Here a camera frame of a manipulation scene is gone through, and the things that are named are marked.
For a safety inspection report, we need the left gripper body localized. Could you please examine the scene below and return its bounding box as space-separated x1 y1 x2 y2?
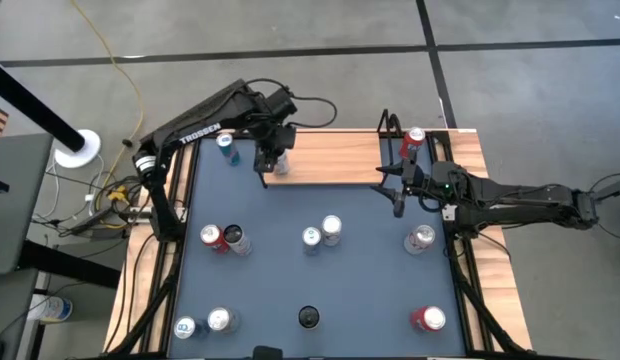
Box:
258 123 297 152

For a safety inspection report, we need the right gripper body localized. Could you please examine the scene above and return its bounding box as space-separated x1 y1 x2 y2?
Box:
392 159 434 218

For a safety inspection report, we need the white Celsius can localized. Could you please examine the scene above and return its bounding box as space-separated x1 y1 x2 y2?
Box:
273 151 291 176
297 305 322 331
222 223 253 257

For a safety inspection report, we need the red Fanta can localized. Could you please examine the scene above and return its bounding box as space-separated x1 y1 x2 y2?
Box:
398 126 427 160
409 305 447 334
199 223 232 255

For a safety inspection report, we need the blue silver Red Bull can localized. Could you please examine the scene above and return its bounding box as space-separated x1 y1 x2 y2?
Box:
301 226 323 257
215 131 242 167
173 315 210 340

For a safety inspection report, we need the white silver Coca-Cola can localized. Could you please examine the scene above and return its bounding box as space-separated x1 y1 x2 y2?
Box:
207 306 241 335
403 223 437 256
320 214 343 248

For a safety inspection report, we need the wooden shelf board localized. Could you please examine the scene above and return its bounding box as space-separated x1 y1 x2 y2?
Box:
253 106 405 190

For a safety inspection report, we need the blue grey table mat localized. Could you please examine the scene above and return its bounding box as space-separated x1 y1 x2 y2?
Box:
167 135 469 359

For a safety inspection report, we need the white round pole base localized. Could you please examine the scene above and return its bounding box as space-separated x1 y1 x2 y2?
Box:
53 128 102 170

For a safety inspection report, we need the black power strip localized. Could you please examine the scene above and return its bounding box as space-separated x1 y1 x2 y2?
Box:
69 207 116 237

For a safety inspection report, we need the grey metal stand foot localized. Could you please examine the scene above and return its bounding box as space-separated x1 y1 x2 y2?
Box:
597 177 620 204

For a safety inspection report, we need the black desk beam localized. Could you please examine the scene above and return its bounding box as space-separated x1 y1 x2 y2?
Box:
17 238 122 290

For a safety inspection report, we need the black pole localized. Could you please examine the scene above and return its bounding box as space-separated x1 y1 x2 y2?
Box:
0 57 87 154

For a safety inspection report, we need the grey desk top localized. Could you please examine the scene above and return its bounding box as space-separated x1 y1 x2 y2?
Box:
0 132 55 276

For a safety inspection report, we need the white bottle blue label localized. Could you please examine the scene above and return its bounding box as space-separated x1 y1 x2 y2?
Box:
27 293 74 324

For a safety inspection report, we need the yellow cable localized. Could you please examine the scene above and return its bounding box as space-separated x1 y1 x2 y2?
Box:
69 0 145 201

